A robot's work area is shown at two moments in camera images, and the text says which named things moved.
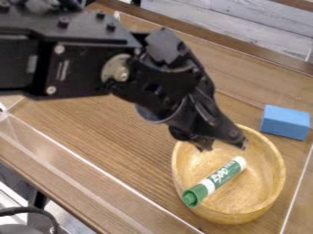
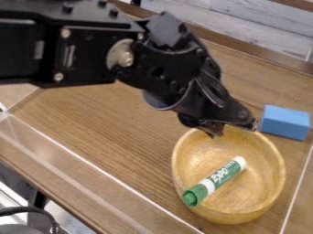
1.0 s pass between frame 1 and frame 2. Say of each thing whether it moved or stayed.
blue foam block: stayed
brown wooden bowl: stayed
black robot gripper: moved
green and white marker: stayed
